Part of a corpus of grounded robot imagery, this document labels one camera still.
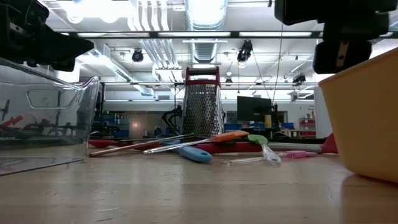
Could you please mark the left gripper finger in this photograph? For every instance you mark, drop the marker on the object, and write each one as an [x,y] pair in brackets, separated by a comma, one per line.
[62,46]
[63,65]

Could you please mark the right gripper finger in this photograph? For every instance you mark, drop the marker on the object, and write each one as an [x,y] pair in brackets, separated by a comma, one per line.
[357,57]
[326,57]

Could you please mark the clear plastic bin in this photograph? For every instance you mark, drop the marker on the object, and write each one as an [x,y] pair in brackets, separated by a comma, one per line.
[46,130]

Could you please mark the yellow plastic bin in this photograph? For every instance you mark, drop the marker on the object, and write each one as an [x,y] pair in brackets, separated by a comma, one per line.
[367,124]

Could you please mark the red plastic spoon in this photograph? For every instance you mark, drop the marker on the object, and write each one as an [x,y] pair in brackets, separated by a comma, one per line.
[102,143]

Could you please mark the blue plastic spoon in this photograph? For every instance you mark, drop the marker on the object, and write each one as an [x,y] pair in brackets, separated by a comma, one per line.
[196,154]

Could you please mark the black background robot arm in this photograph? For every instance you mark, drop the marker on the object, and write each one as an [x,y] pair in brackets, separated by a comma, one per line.
[174,113]

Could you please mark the black ceiling spotlight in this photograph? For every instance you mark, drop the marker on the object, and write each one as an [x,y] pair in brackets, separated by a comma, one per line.
[137,56]
[299,78]
[245,51]

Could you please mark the red shelf rack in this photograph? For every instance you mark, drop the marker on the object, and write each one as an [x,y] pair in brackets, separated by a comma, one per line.
[308,122]

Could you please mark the yellow cylinder container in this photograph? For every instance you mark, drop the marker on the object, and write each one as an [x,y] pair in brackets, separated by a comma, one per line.
[268,121]

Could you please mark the black computer monitor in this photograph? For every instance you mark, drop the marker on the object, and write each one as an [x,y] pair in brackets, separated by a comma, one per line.
[253,109]

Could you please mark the thin black horizontal rail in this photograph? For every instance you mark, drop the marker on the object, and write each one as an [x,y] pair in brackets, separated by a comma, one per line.
[149,83]

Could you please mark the black overhead frame bar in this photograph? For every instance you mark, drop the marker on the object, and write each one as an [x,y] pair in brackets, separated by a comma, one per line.
[233,34]

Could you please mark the silver ceiling air duct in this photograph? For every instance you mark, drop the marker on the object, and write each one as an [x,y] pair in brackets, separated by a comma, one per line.
[202,18]

